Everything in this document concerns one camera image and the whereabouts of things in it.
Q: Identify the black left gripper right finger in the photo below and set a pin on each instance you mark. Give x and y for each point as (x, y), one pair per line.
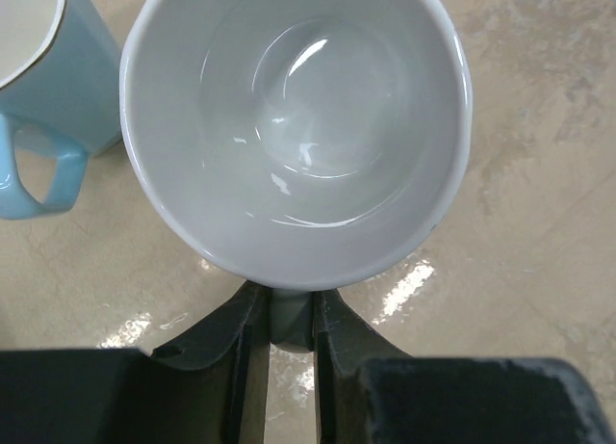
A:
(369, 391)

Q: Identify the blue white round mug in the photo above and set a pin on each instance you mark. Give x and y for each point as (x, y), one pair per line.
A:
(304, 145)

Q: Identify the light blue square mug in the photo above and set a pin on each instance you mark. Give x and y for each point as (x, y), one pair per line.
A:
(59, 97)

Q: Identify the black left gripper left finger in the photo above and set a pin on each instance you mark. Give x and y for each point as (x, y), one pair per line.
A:
(207, 385)

